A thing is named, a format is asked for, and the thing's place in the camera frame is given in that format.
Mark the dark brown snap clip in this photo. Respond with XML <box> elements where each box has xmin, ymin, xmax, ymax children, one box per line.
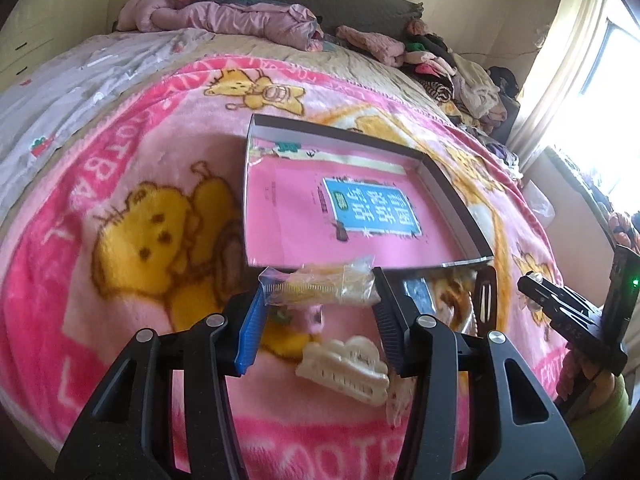
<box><xmin>472</xmin><ymin>266</ymin><xmax>498</xmax><ymax>337</ymax></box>

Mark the blue packet of hairpins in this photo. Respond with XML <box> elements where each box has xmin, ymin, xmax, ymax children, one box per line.
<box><xmin>402</xmin><ymin>278</ymin><xmax>436</xmax><ymax>315</ymax></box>

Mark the cream plastic claw clip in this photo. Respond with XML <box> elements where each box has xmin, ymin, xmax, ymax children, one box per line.
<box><xmin>295</xmin><ymin>336</ymin><xmax>390</xmax><ymax>408</ymax></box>

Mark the bag of yellow hair ties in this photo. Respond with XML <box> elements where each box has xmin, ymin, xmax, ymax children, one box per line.
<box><xmin>258</xmin><ymin>257</ymin><xmax>380</xmax><ymax>309</ymax></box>

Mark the right hand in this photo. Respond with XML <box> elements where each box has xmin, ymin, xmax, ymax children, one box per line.
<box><xmin>555</xmin><ymin>346</ymin><xmax>616</xmax><ymax>422</ymax></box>

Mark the white plastic bag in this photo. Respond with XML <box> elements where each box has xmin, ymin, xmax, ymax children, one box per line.
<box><xmin>522</xmin><ymin>180</ymin><xmax>555</xmax><ymax>230</ymax></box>

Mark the pink cartoon bear blanket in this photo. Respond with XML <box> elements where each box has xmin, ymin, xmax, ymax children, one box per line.
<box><xmin>1</xmin><ymin>54</ymin><xmax>564</xmax><ymax>450</ymax></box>

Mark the pile of mixed clothes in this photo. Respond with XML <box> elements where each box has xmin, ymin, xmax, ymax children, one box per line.
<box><xmin>402</xmin><ymin>18</ymin><xmax>520</xmax><ymax>138</ymax></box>

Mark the cream window curtain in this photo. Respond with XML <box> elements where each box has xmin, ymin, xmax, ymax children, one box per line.
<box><xmin>508</xmin><ymin>0</ymin><xmax>608</xmax><ymax>171</ymax></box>

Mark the pink children's book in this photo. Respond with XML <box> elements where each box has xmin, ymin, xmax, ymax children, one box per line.
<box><xmin>245</xmin><ymin>139</ymin><xmax>464</xmax><ymax>269</ymax></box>

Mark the shallow cardboard box tray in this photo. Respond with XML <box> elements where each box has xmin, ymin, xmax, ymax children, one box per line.
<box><xmin>243</xmin><ymin>114</ymin><xmax>494</xmax><ymax>271</ymax></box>

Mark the light grey printed sheet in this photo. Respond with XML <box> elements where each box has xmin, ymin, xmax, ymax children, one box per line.
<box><xmin>1</xmin><ymin>28</ymin><xmax>214</xmax><ymax>217</ymax></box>

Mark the beige quilted bedspread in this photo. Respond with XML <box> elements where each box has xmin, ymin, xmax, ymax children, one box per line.
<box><xmin>188</xmin><ymin>32</ymin><xmax>452</xmax><ymax>122</ymax></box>

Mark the folded pink sweater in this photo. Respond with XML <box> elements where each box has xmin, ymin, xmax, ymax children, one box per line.
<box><xmin>336</xmin><ymin>25</ymin><xmax>405</xmax><ymax>67</ymax></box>

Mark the pink quilted jacket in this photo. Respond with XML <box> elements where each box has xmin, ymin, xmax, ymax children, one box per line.
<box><xmin>116</xmin><ymin>0</ymin><xmax>323</xmax><ymax>52</ymax></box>

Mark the pink fluffy hair tie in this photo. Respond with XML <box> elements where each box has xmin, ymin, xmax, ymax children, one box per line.
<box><xmin>271</xmin><ymin>303</ymin><xmax>327</xmax><ymax>336</ymax></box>

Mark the cream wardrobe with handles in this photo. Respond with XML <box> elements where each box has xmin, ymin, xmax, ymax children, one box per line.
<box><xmin>1</xmin><ymin>0</ymin><xmax>110</xmax><ymax>89</ymax></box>

